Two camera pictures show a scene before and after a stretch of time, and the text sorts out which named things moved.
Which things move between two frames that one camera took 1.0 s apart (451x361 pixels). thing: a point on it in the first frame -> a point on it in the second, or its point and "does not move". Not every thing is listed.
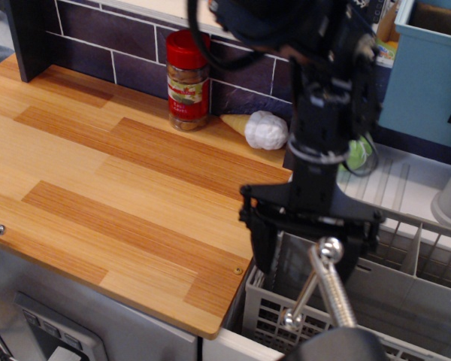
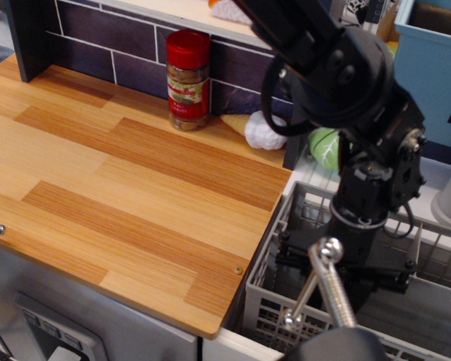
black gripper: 311,198 -> 365,264
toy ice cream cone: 261,129 does not move
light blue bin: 425,93 does not move
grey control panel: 60,337 does not move
